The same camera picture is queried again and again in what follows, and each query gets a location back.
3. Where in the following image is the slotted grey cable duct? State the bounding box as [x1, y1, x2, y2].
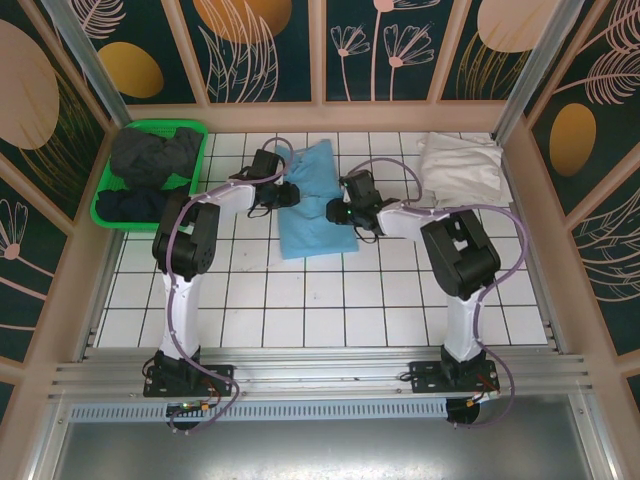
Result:
[68, 398, 450, 422]

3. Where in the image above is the green plastic laundry basket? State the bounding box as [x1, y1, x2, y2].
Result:
[89, 118, 209, 232]

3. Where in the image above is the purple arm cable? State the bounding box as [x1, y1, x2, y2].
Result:
[166, 135, 297, 437]
[349, 157, 531, 432]

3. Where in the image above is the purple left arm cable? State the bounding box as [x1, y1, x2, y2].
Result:
[166, 135, 297, 437]

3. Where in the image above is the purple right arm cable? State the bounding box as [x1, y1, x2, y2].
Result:
[349, 157, 531, 432]

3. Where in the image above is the aluminium frame post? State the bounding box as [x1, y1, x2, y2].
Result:
[491, 0, 590, 145]
[41, 0, 132, 132]

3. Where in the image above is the light blue printed t-shirt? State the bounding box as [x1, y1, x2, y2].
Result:
[273, 139, 362, 262]

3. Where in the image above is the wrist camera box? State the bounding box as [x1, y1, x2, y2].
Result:
[340, 170, 378, 202]
[247, 148, 286, 182]

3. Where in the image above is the navy blue t-shirt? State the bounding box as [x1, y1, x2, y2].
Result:
[95, 186, 170, 222]

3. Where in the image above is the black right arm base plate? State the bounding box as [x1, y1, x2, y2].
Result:
[408, 359, 502, 397]

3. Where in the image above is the folded white t-shirt stack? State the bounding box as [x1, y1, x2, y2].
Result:
[416, 130, 514, 209]

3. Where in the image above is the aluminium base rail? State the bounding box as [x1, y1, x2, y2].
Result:
[48, 346, 597, 402]

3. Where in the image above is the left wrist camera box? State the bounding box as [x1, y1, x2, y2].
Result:
[247, 148, 286, 182]

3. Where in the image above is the dark grey t-shirt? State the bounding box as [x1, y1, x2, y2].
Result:
[108, 126, 204, 192]

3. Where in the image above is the grey metal shelf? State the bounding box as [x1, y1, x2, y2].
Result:
[29, 392, 619, 480]

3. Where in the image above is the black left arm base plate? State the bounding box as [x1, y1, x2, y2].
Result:
[143, 352, 237, 399]

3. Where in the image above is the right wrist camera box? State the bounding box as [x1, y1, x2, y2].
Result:
[340, 170, 378, 202]

